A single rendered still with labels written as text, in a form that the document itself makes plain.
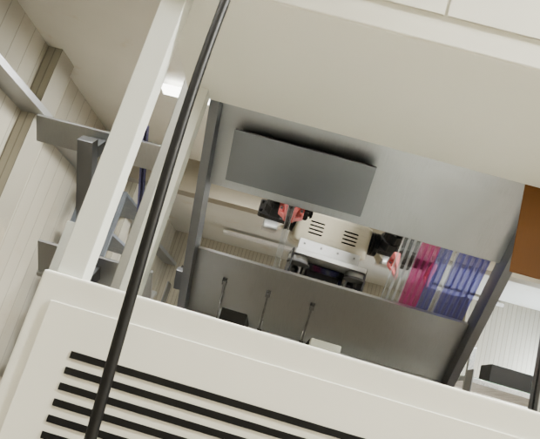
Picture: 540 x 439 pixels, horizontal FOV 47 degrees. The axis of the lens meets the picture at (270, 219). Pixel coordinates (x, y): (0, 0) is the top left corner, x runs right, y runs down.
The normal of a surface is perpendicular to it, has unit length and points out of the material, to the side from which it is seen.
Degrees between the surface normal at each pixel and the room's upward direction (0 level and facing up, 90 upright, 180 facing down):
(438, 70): 180
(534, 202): 90
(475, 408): 90
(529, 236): 90
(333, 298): 137
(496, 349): 90
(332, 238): 98
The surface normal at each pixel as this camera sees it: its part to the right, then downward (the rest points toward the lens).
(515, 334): -0.04, -0.29
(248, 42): -0.28, 0.92
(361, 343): -0.19, 0.49
